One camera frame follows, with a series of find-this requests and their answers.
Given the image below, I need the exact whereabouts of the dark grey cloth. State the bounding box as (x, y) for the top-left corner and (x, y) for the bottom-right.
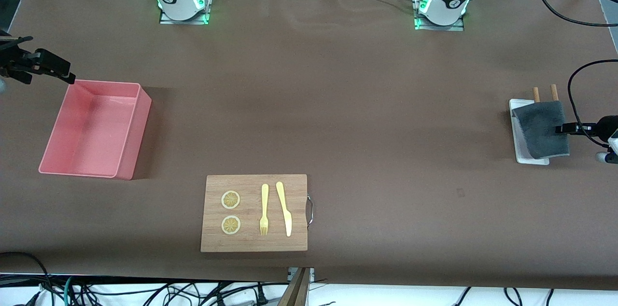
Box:
(512, 100), (570, 159)

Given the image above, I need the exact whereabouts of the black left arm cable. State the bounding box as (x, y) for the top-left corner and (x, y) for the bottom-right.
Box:
(568, 59), (618, 148)

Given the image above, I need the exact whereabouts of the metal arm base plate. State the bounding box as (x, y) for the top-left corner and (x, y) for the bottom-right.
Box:
(159, 0), (211, 25)
(413, 0), (465, 31)

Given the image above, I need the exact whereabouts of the lemon slice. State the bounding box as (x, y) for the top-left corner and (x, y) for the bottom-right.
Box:
(221, 216), (241, 236)
(221, 191), (241, 210)

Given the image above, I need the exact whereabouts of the yellow plastic fork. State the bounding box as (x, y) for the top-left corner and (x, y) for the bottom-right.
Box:
(259, 183), (269, 236)

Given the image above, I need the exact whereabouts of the wooden cutting board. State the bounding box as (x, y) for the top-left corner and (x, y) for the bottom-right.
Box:
(200, 174), (314, 253)

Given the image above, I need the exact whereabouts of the yellow plastic knife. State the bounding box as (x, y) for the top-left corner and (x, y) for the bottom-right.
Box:
(276, 181), (293, 237)

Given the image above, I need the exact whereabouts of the brown wooden piece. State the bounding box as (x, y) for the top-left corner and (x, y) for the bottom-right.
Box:
(278, 267), (312, 306)

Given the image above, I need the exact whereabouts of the pink plastic bin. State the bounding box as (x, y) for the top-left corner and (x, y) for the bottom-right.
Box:
(39, 79), (152, 181)

